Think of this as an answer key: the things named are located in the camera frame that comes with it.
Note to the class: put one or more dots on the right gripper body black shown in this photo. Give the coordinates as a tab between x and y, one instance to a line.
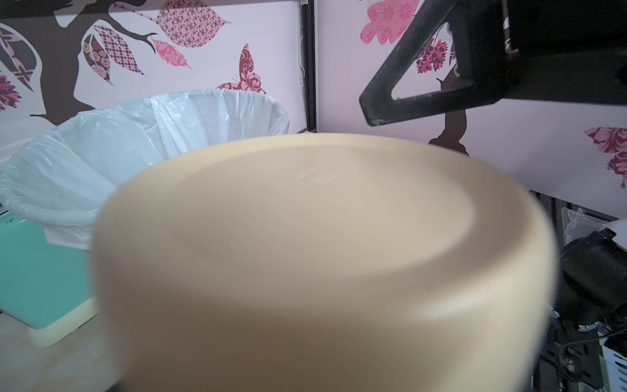
567	51

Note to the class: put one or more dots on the white trash bag liner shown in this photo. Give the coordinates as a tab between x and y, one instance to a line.
61	178

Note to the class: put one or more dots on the glass jar tan lid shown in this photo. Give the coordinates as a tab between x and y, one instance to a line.
329	262

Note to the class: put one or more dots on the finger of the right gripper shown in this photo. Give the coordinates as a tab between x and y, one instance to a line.
479	41

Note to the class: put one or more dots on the mint green toaster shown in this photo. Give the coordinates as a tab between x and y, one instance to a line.
44	286

